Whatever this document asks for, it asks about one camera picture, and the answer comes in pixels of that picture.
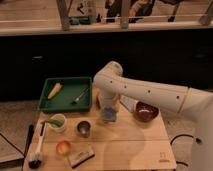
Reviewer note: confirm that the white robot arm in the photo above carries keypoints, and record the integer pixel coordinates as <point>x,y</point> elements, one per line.
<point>192,103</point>

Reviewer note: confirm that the yellow corn cob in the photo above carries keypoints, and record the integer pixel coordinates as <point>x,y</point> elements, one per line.
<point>57,87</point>

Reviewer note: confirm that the green plastic cup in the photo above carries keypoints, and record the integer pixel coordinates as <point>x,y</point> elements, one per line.
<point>101,116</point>

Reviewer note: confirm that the dark red bowl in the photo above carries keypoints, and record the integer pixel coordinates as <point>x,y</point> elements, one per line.
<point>144,112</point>

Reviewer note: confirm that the white mug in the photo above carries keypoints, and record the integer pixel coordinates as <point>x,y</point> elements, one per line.
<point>61,118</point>

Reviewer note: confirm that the blue grey gripper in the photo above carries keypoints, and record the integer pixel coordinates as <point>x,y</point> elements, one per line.
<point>109,114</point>

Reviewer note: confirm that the wooden block eraser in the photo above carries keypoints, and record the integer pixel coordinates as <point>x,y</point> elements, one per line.
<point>76,158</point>

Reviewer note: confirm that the metal spoon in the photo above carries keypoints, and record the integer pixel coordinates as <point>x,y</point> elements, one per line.
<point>77,99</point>

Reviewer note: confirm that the orange peach toy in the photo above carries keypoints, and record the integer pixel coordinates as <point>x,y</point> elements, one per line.
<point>63,148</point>

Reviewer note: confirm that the metal cup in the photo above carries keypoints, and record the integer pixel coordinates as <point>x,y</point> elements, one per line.
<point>83,129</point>

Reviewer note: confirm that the green vegetable toy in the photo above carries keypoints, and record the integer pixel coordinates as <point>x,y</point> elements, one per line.
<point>52,122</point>

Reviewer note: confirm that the green plastic tray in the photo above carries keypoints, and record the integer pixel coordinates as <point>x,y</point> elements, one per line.
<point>62,101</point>

